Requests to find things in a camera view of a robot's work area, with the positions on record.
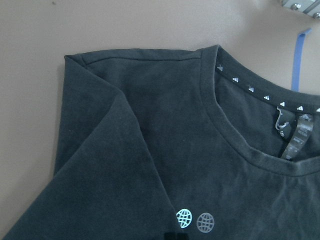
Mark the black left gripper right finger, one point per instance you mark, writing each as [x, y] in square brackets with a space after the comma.
[181, 236]

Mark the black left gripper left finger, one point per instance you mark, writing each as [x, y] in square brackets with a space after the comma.
[168, 236]

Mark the black graphic t-shirt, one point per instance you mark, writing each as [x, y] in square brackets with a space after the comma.
[153, 141]

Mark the aluminium frame post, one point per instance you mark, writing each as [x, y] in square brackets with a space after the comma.
[310, 8]

